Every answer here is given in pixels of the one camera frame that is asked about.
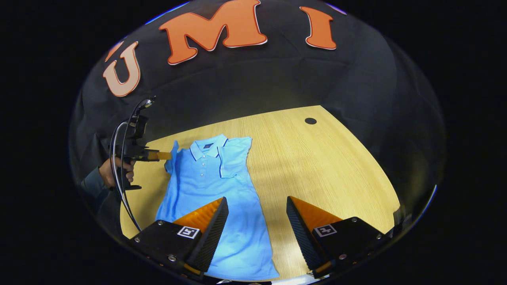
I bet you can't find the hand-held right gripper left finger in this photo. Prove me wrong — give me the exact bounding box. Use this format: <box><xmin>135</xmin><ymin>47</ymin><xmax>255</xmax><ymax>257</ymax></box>
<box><xmin>129</xmin><ymin>197</ymin><xmax>229</xmax><ymax>279</ymax></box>

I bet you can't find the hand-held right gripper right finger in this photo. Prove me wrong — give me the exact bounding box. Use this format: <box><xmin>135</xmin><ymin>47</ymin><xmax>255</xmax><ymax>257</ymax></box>
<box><xmin>286</xmin><ymin>196</ymin><xmax>393</xmax><ymax>279</ymax></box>

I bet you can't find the light blue T-shirt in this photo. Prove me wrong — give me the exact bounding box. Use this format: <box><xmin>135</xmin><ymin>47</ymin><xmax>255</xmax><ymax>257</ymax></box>
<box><xmin>155</xmin><ymin>134</ymin><xmax>280</xmax><ymax>281</ymax></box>

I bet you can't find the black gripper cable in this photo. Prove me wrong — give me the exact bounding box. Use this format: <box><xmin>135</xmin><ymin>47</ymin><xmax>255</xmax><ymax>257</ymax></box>
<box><xmin>109</xmin><ymin>121</ymin><xmax>142</xmax><ymax>232</ymax></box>

